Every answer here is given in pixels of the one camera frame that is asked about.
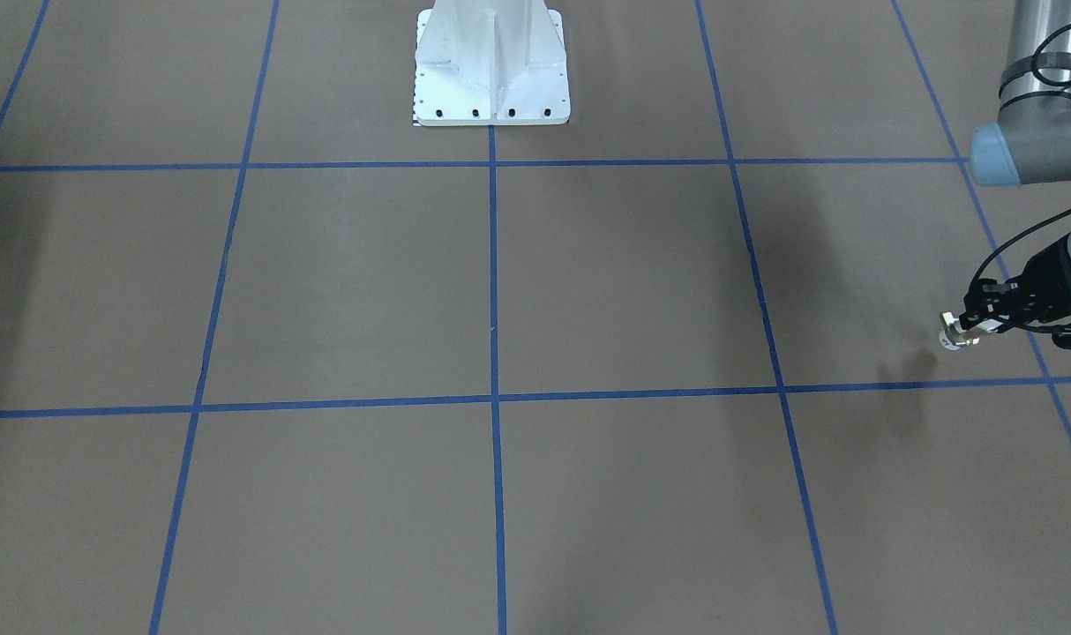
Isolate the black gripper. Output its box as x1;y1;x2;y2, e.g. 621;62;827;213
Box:
959;235;1071;350

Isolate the white PPR pipe fitting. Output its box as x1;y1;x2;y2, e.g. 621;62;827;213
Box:
938;312;982;351

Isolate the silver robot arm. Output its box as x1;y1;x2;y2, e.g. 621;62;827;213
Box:
940;1;1071;350

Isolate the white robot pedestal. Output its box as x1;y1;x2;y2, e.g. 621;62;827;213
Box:
412;1;572;126

